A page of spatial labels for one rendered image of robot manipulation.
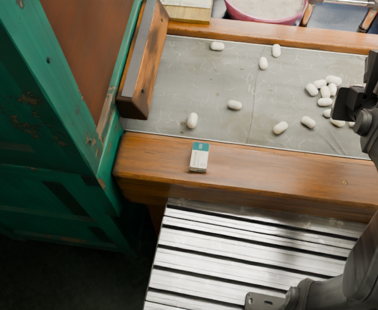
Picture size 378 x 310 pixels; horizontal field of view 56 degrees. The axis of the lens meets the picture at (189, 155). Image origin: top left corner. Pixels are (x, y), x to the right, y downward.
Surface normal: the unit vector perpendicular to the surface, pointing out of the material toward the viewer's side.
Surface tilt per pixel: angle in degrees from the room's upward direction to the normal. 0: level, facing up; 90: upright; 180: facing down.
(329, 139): 0
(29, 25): 90
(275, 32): 0
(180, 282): 0
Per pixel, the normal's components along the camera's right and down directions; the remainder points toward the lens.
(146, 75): 0.91, -0.06
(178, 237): 0.00, -0.44
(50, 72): 0.99, 0.12
